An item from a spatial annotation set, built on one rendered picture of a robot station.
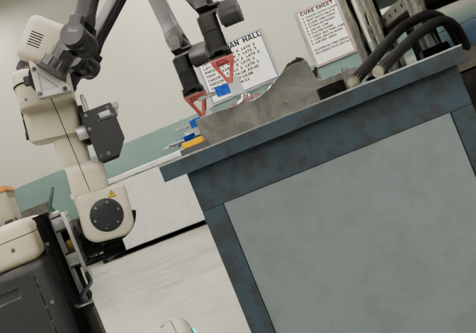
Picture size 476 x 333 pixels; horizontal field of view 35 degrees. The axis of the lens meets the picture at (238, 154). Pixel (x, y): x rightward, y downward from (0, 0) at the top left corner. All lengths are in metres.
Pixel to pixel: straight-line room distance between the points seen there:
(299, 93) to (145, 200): 6.92
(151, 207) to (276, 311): 7.44
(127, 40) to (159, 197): 2.19
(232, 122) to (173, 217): 6.82
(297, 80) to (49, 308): 0.97
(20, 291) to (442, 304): 1.17
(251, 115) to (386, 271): 0.76
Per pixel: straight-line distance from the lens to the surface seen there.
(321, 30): 9.56
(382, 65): 1.89
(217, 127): 2.25
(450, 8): 2.91
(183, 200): 8.98
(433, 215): 1.70
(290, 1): 9.64
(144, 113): 9.90
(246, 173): 1.65
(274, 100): 2.25
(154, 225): 9.11
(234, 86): 2.13
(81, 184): 2.38
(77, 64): 2.67
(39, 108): 2.42
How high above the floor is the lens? 0.79
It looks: 1 degrees down
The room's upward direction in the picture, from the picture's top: 22 degrees counter-clockwise
